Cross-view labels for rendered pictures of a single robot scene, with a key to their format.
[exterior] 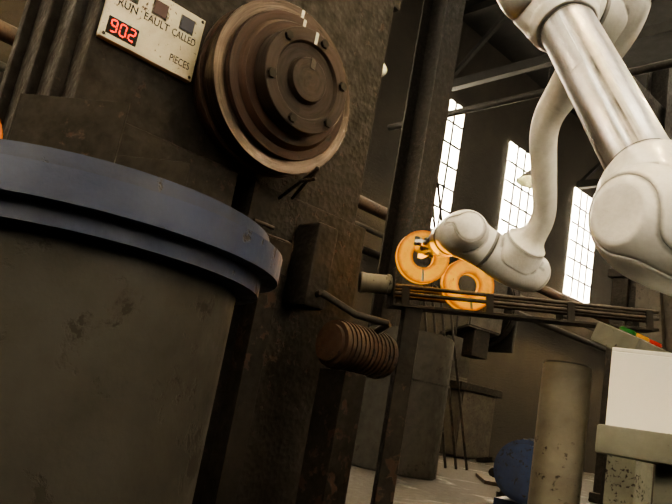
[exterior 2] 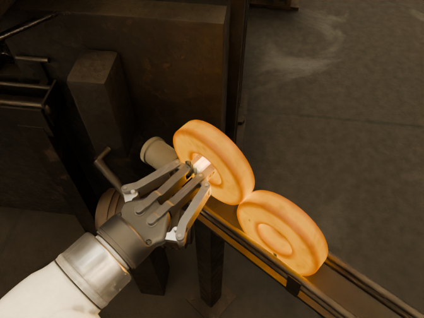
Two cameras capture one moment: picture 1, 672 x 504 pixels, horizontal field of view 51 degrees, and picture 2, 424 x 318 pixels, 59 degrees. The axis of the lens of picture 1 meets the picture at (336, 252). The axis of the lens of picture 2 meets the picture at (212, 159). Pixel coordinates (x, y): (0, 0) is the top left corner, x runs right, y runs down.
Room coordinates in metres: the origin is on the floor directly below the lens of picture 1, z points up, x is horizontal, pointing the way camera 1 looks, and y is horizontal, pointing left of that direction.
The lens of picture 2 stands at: (1.73, -0.51, 1.26)
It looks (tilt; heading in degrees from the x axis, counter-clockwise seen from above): 54 degrees down; 49
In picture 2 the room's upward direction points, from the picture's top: straight up
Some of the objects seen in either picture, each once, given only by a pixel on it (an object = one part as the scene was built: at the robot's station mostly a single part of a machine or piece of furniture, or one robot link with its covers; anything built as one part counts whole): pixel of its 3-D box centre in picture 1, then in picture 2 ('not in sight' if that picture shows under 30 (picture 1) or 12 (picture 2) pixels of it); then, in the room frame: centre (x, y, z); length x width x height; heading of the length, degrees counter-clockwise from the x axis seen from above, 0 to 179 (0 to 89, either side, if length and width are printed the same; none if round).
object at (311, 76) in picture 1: (303, 81); not in sight; (1.69, 0.17, 1.11); 0.28 x 0.06 x 0.28; 132
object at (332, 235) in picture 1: (310, 266); (107, 106); (1.93, 0.06, 0.68); 0.11 x 0.08 x 0.24; 42
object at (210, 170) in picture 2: not in sight; (211, 177); (1.93, -0.27, 0.79); 0.05 x 0.03 x 0.01; 7
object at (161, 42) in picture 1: (153, 28); not in sight; (1.62, 0.56, 1.15); 0.26 x 0.02 x 0.18; 132
